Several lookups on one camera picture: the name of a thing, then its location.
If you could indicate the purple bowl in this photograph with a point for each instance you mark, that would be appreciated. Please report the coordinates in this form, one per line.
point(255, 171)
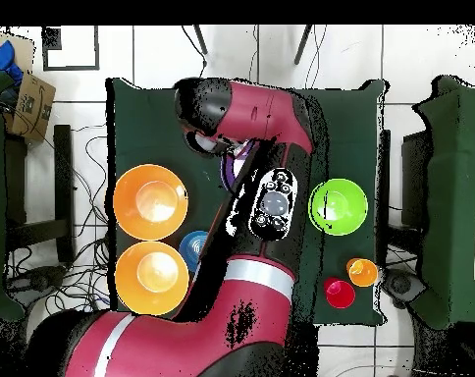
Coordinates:
point(229, 169)

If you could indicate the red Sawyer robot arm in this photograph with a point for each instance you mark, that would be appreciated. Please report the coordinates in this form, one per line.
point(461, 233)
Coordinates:
point(229, 306)

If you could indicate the blue bowl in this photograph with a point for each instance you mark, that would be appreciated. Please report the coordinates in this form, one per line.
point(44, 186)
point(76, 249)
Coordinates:
point(190, 247)

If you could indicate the large orange bowl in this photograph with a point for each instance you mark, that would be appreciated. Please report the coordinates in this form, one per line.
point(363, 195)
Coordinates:
point(152, 279)
point(150, 202)

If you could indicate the large green bowl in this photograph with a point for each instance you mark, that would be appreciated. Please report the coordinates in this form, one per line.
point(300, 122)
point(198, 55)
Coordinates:
point(341, 207)

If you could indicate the red cup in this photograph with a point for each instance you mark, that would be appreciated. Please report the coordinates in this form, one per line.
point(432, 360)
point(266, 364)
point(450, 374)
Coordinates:
point(339, 292)

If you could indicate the dark green table cloth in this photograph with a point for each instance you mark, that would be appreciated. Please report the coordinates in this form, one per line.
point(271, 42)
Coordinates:
point(351, 129)

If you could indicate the orange cup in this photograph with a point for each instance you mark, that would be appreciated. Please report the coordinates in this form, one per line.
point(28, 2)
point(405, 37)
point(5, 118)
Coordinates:
point(363, 273)

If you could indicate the black tripod leg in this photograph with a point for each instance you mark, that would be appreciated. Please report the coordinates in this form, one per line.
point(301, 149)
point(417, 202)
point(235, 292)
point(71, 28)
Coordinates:
point(200, 39)
point(302, 43)

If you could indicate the black bench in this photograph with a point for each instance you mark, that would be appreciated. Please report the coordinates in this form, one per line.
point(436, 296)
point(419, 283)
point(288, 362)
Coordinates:
point(63, 176)

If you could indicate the cardboard box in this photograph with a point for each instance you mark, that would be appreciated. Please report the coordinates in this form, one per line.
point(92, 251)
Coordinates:
point(31, 106)

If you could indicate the blue cloth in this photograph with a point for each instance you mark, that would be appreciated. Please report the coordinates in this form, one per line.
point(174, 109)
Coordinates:
point(2, 59)

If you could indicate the black pedestal foot with knob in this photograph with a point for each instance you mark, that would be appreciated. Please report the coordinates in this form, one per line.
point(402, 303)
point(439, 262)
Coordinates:
point(37, 279)

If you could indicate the black square frame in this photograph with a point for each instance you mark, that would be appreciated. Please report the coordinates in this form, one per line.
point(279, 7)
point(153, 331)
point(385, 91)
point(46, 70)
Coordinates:
point(44, 49)

